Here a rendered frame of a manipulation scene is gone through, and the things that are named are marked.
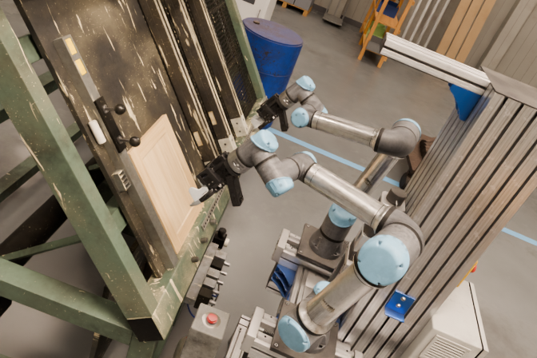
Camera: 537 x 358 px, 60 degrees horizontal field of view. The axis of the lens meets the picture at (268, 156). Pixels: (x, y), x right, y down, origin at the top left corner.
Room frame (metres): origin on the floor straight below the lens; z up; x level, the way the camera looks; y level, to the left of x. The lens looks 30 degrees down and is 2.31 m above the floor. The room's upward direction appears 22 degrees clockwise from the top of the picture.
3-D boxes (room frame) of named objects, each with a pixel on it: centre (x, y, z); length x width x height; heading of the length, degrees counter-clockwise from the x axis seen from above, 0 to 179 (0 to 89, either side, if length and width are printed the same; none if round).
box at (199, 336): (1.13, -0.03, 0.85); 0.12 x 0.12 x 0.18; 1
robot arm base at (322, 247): (1.63, -0.38, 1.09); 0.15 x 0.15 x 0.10
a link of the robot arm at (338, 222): (1.64, -0.38, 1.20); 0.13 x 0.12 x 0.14; 164
